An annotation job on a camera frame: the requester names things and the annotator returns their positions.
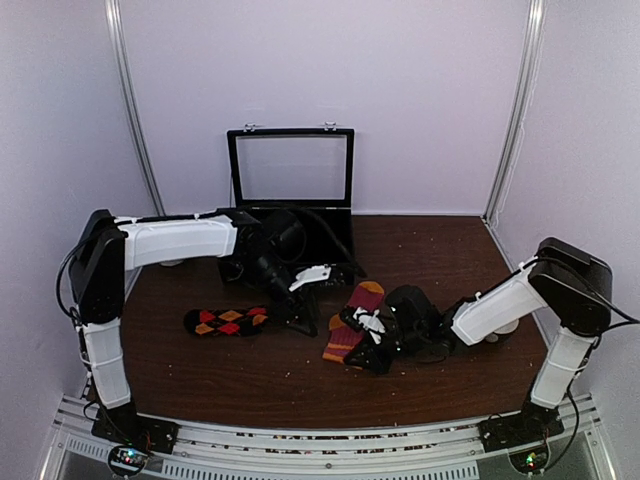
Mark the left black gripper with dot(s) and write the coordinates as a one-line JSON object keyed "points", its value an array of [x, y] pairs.
{"points": [[295, 308]]}

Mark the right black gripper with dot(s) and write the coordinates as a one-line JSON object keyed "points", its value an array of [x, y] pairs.
{"points": [[373, 360]]}

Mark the maroon purple striped sock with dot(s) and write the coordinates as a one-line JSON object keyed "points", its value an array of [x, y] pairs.
{"points": [[345, 332]]}

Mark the black red orange argyle sock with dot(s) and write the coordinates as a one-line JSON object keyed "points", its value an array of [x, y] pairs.
{"points": [[226, 322]]}

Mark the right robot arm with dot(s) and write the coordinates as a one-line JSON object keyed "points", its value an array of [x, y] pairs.
{"points": [[571, 283]]}

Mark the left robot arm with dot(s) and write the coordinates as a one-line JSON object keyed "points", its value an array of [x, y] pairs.
{"points": [[111, 246]]}

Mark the black display box with lid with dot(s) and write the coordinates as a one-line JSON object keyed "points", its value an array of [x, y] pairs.
{"points": [[307, 168]]}

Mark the white and navy bowl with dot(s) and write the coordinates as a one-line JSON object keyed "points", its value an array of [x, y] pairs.
{"points": [[502, 334]]}

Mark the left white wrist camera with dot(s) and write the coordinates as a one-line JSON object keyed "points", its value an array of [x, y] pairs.
{"points": [[311, 275]]}

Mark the front aluminium rail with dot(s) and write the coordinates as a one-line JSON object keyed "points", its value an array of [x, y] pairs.
{"points": [[445, 450]]}

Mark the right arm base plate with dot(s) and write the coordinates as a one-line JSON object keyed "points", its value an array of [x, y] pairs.
{"points": [[506, 432]]}

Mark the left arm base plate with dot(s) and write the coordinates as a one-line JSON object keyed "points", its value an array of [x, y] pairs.
{"points": [[144, 433]]}

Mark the left aluminium frame post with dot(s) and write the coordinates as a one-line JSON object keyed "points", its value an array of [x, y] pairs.
{"points": [[118, 41]]}

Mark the aluminium frame post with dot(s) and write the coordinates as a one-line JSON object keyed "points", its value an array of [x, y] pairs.
{"points": [[118, 41], [523, 92]]}

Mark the right aluminium frame post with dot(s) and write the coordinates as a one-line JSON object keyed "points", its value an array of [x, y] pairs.
{"points": [[523, 92]]}

